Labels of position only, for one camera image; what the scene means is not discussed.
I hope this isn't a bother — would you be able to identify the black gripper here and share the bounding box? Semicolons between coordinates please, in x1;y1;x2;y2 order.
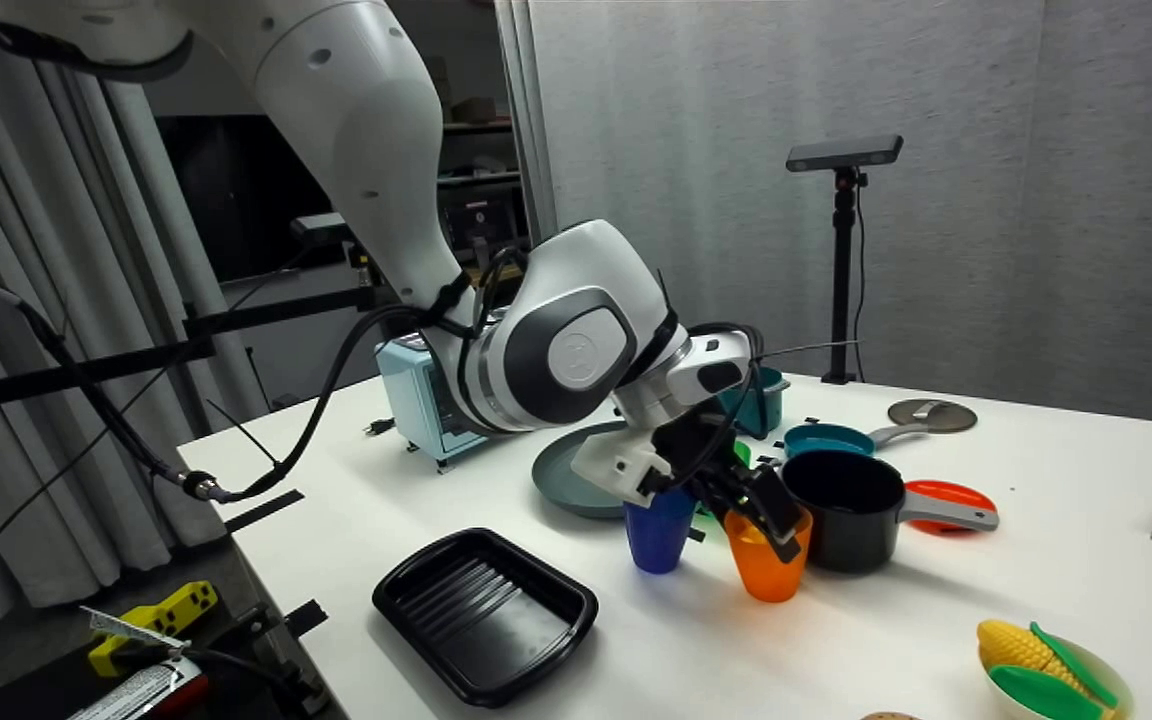
653;398;816;564

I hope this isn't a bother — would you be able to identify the orange plastic cup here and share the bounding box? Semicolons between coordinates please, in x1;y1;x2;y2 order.
720;497;816;609

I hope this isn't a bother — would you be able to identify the blue plastic cup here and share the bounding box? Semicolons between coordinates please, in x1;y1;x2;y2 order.
621;483;697;581

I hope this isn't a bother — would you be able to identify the teal toy pot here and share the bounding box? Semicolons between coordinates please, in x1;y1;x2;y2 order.
733;366;791;441

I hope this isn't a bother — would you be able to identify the grey pot lid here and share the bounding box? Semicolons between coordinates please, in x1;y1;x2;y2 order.
884;398;980;436

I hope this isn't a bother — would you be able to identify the teal frying pan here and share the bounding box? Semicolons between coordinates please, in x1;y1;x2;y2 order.
782;420;927;464

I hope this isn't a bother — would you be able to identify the dark grey round plate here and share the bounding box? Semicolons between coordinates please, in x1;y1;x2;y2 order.
530;420;640;524

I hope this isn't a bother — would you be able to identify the small red-orange plate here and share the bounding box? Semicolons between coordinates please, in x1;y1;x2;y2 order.
899;477;1003;540

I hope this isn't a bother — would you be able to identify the black ridged tray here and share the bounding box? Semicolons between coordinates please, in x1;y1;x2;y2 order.
367;524;605;711

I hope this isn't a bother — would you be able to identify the toy corn with green husk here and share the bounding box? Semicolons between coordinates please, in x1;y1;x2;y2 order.
978;622;1128;720

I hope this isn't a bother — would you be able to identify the light blue toaster oven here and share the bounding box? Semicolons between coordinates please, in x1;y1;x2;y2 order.
372;332;508;472

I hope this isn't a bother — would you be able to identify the pale fabric curtain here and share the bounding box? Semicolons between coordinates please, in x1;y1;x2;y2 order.
530;0;1152;431

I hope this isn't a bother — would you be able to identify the small pale bowl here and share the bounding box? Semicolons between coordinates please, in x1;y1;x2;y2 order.
973;615;1137;720

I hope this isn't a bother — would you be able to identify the black tape strip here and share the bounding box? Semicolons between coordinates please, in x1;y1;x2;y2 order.
222;483;310;540

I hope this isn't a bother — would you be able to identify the red and silver tool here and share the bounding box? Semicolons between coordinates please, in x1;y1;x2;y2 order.
63;657;207;720

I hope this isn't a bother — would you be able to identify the grey pleated curtain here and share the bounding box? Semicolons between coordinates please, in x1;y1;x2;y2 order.
0;78;276;622

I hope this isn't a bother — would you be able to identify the black pot with grey handle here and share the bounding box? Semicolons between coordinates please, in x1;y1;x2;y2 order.
782;450;1003;581

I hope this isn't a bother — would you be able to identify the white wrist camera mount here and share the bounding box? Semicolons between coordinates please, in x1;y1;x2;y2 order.
574;423;678;513

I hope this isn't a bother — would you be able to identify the yellow-handled tool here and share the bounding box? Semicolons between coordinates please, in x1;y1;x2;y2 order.
86;577;226;680

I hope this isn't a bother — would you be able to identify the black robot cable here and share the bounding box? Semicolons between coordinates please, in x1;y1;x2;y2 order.
0;256;393;510

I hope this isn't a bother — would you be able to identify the black metal rail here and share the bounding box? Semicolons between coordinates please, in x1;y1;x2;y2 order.
0;283;389;420

